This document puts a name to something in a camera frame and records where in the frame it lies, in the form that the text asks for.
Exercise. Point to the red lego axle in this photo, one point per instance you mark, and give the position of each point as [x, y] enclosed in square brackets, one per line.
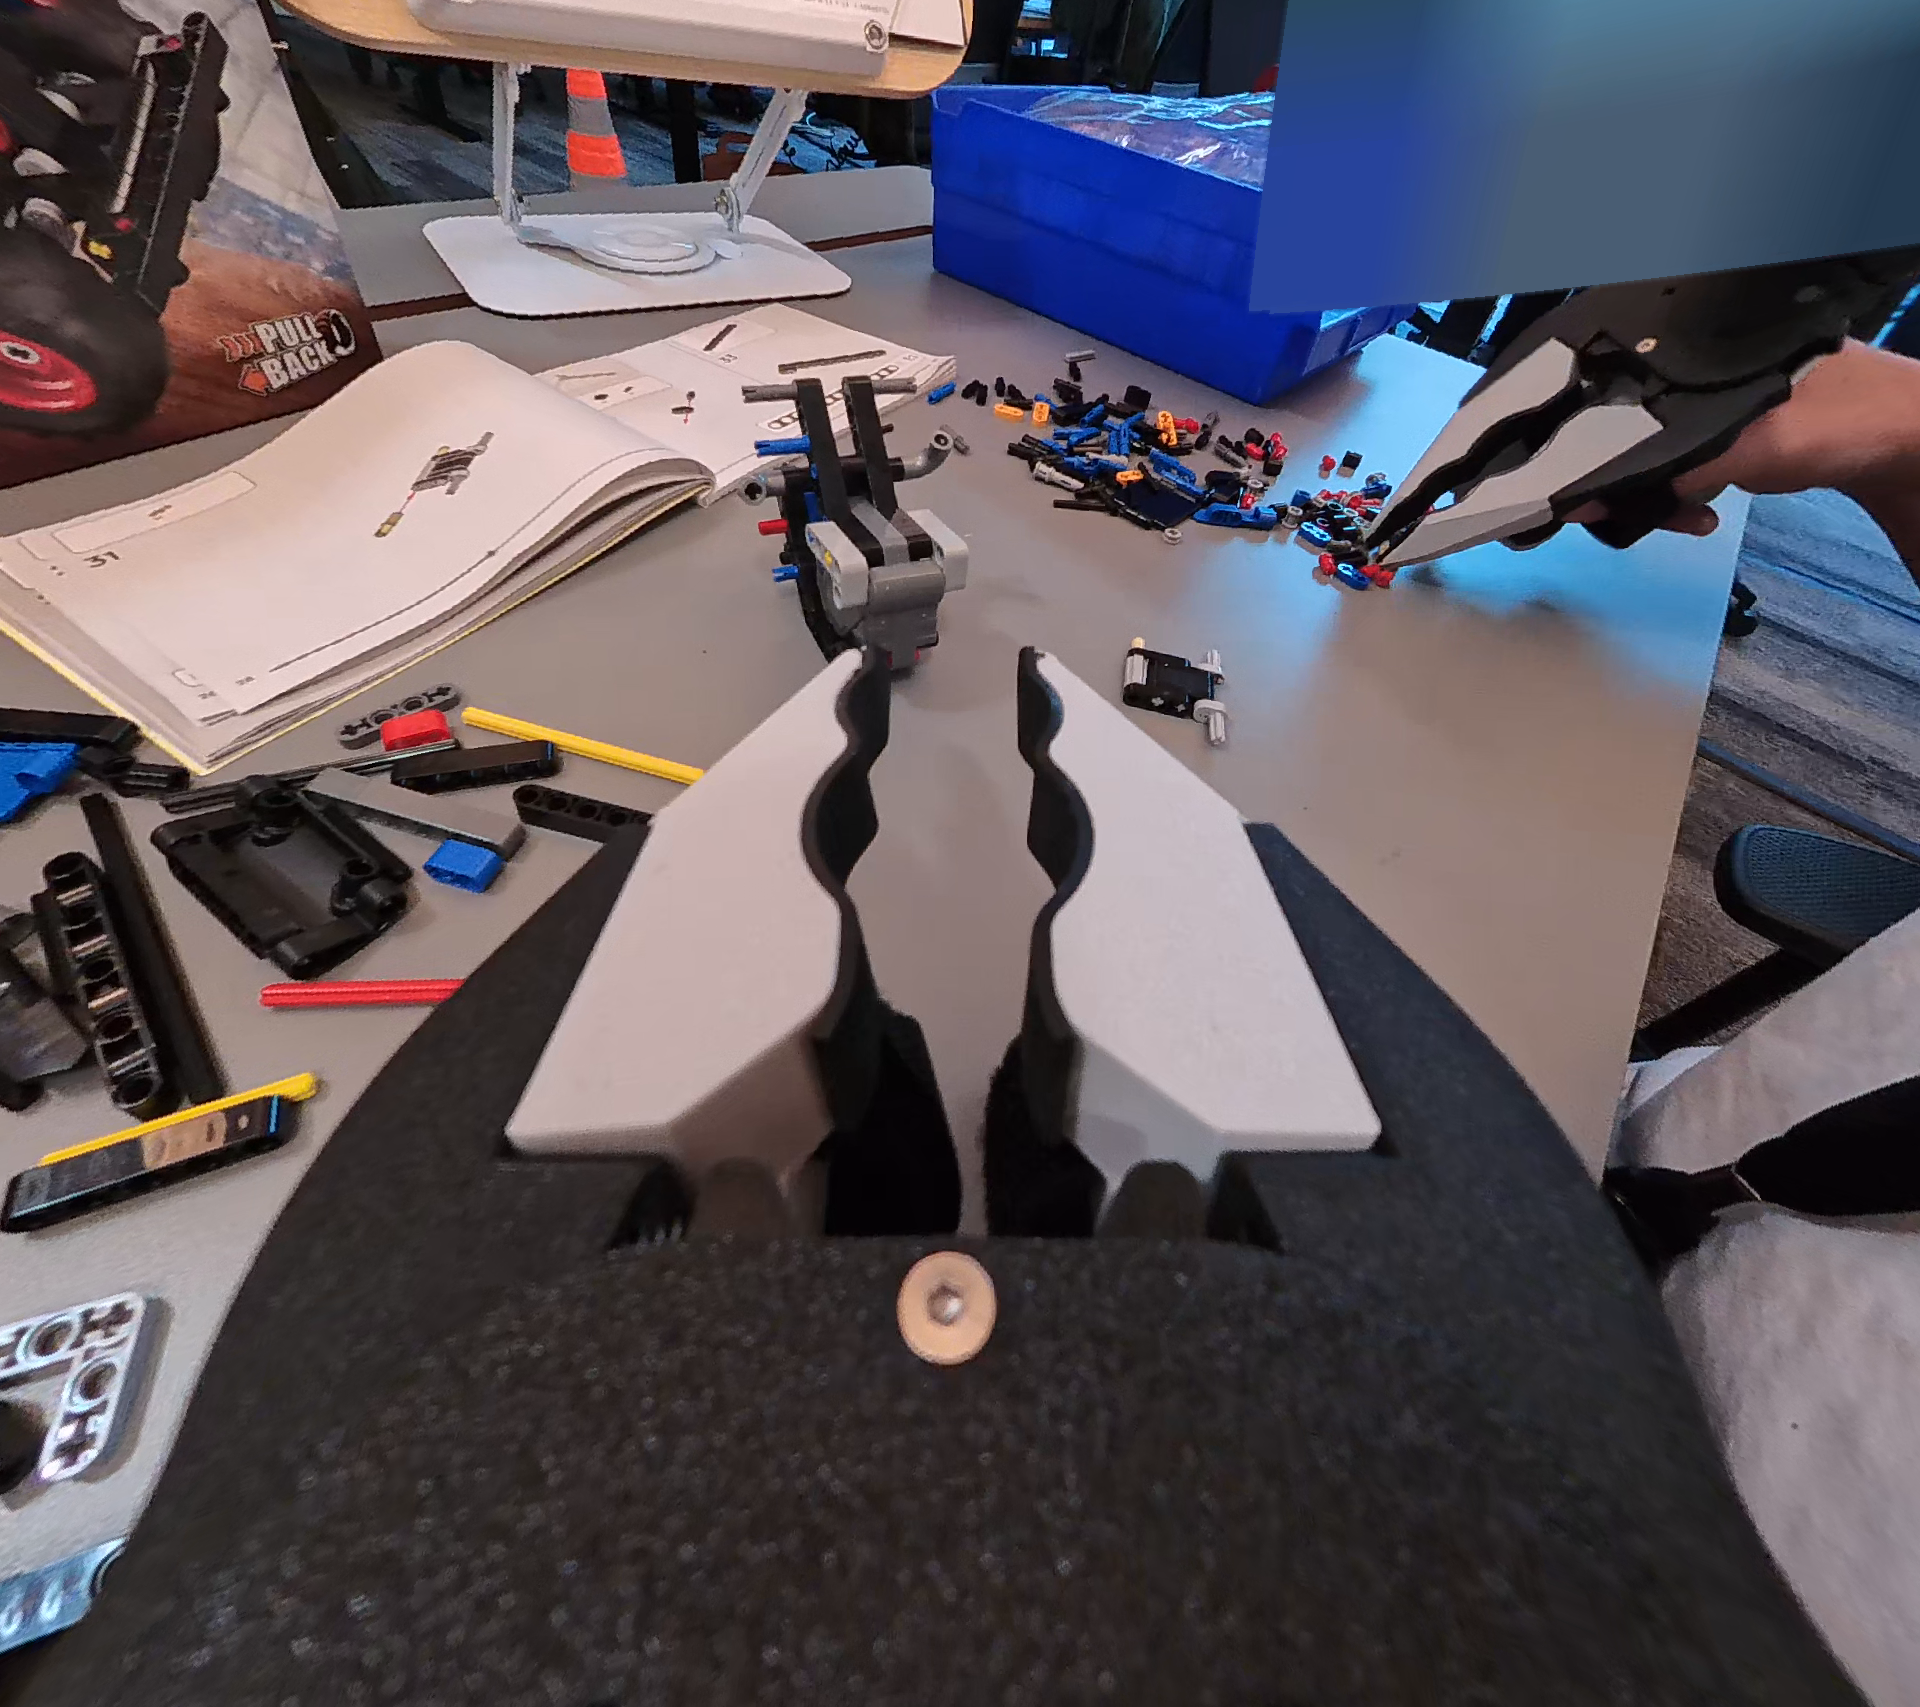
[361, 987]

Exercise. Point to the small grey lego beam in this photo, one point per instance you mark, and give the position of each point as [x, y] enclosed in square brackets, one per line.
[361, 721]

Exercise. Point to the lego instruction booklet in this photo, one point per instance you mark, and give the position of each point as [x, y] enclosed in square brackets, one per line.
[297, 507]

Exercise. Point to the black lego wedge piece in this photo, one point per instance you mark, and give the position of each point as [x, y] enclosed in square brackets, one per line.
[29, 1017]

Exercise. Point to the pile of small lego pieces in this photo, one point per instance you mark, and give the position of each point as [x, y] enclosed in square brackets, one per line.
[1137, 463]

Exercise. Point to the monster truck lego box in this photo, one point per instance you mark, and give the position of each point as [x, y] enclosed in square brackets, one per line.
[147, 167]

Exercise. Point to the stacked blue plastic bins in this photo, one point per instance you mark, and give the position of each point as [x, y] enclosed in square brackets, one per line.
[1083, 232]

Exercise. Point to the black curved lego piece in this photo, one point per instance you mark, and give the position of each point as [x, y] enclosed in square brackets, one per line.
[63, 730]

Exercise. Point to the small black lego assembly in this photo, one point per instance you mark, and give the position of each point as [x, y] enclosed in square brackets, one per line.
[1165, 681]

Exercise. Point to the clear bag of lego pieces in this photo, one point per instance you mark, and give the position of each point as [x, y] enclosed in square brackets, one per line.
[1166, 126]

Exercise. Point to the partly built lego model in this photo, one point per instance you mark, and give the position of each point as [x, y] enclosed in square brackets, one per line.
[883, 567]

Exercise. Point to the dark grey lego beam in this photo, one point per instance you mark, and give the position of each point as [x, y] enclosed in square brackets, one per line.
[436, 819]

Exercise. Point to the black office chair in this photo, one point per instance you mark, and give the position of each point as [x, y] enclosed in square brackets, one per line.
[1801, 882]

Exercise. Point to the black lego frame piece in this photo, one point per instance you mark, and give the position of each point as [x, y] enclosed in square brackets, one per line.
[194, 836]

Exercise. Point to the black holed lego beam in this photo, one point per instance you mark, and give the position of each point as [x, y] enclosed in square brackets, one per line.
[91, 987]

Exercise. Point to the long black lego beam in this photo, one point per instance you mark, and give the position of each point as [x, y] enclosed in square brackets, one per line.
[147, 954]

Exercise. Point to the person's right hand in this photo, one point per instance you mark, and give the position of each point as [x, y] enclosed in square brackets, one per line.
[1832, 430]

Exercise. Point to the person's grey clothing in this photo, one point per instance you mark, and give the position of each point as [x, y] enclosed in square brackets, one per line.
[1801, 1358]

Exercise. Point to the short black lego beam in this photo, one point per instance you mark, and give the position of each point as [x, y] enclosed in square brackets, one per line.
[478, 765]
[578, 808]

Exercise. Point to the blue lego panel piece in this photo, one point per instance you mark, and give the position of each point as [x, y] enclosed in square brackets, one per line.
[29, 773]

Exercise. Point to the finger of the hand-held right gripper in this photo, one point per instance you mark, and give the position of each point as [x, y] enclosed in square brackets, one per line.
[1525, 398]
[1564, 471]

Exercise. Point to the grey lego frame piece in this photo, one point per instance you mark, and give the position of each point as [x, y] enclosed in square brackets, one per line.
[111, 1334]

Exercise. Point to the orange traffic cone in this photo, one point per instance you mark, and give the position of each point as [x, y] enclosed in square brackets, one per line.
[594, 139]

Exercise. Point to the wooden document stand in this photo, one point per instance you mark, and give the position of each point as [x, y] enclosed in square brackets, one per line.
[657, 270]

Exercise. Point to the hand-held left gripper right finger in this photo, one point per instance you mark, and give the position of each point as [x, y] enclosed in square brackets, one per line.
[1186, 971]

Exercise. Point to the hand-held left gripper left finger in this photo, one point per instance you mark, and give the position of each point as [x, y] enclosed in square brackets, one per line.
[707, 971]

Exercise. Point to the small blue lego piece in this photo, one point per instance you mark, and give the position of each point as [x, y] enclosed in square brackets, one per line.
[460, 859]

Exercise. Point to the yellow lego axle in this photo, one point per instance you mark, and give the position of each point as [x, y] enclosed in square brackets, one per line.
[225, 1104]
[584, 745]

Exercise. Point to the small red lego piece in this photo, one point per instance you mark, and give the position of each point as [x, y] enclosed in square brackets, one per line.
[419, 736]

